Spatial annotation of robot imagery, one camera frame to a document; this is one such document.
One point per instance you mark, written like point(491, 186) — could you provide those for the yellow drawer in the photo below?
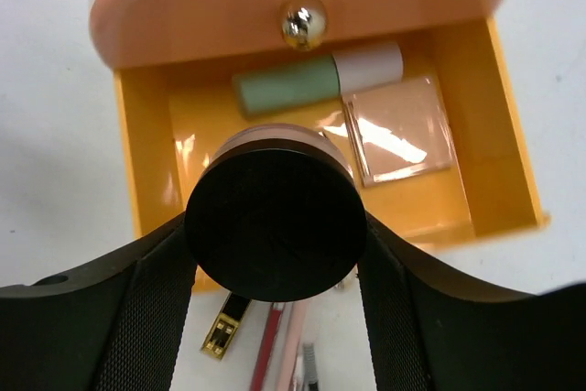
point(174, 116)

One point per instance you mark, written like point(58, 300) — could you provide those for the grey patterned eyeliner pencil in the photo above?
point(310, 365)

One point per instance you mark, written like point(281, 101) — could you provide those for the gold black lipstick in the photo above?
point(225, 326)

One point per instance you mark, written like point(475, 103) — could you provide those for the round black compact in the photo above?
point(276, 215)

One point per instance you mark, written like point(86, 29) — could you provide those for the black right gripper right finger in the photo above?
point(431, 326)

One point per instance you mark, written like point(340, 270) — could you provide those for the gold drawer knob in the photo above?
point(303, 23)

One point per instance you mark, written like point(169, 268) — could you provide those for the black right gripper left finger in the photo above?
point(114, 323)

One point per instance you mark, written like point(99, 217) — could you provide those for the mint green tube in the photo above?
point(319, 79)

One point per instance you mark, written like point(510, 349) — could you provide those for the pale pink lip pencil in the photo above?
point(293, 335)

